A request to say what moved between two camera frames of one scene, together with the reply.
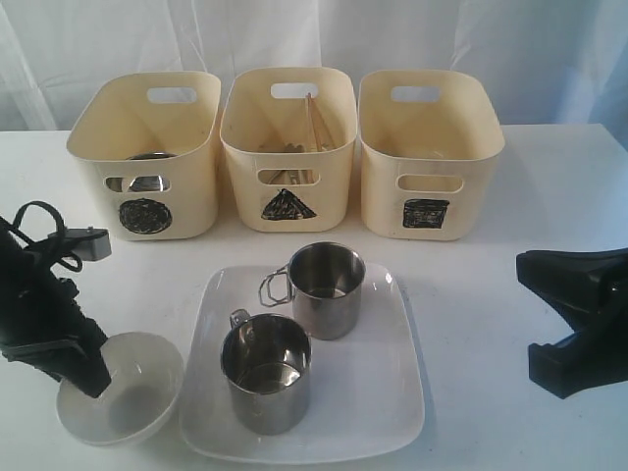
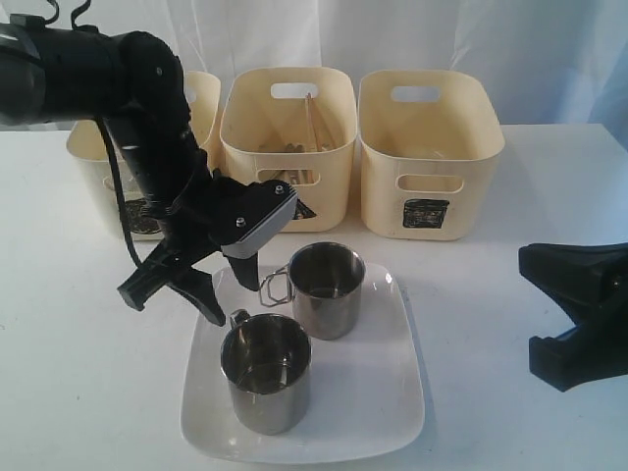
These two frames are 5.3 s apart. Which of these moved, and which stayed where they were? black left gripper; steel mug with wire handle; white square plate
Moved: black left gripper
Stayed: white square plate; steel mug with wire handle
